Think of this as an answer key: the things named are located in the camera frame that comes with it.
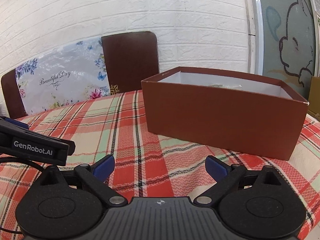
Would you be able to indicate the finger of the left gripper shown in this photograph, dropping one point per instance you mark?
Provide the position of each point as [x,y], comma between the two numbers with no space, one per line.
[15,122]

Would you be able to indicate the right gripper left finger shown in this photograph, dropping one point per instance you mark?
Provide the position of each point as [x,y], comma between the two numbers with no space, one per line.
[93,177]

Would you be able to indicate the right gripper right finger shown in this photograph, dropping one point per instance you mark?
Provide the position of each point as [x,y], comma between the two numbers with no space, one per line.
[227,180]

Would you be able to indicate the plaid bed sheet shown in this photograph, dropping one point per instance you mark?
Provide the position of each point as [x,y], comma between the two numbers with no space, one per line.
[154,165]

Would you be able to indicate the brown cardboard storage box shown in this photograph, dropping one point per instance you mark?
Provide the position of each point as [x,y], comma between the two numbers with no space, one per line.
[265,118]

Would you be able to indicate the floral plastic bedding bag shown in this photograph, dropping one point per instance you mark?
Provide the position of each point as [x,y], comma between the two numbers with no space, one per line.
[65,76]

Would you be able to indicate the bag of cotton swabs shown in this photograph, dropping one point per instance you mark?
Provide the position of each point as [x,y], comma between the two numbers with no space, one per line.
[234,87]

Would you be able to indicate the upper cardboard carton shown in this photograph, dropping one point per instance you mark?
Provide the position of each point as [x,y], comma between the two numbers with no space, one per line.
[314,98]

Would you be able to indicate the white door frame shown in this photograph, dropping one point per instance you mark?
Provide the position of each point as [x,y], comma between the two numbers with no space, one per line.
[255,36]

